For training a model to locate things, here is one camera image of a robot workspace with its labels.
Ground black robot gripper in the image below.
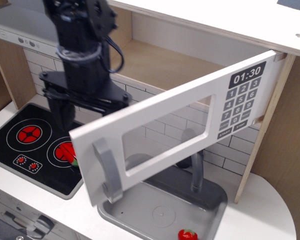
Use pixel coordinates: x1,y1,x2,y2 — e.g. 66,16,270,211
39,53,132,131

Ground grey microwave door handle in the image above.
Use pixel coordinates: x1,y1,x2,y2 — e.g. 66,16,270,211
92,138,123,204

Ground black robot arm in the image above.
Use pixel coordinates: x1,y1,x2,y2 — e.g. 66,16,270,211
39,0,132,131

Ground wooden toy microwave cabinet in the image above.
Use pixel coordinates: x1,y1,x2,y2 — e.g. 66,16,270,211
108,0,300,204

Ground red green toy chili pepper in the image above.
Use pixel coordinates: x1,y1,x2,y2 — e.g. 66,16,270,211
59,142,79,167

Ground black toy induction stove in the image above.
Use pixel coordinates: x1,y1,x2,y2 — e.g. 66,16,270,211
0,103,83,200

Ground grey toy range hood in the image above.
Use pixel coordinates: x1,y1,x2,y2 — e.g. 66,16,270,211
0,0,59,58

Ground grey plastic toy sink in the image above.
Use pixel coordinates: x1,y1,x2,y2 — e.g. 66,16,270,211
97,166,228,240

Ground dark grey toy faucet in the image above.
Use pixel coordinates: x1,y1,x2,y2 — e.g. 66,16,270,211
176,128,204,194

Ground red toy strawberry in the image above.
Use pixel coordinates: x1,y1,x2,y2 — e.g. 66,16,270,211
177,229,198,240

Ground grey oven door handle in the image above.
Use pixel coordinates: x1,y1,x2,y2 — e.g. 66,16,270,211
1,211,55,240

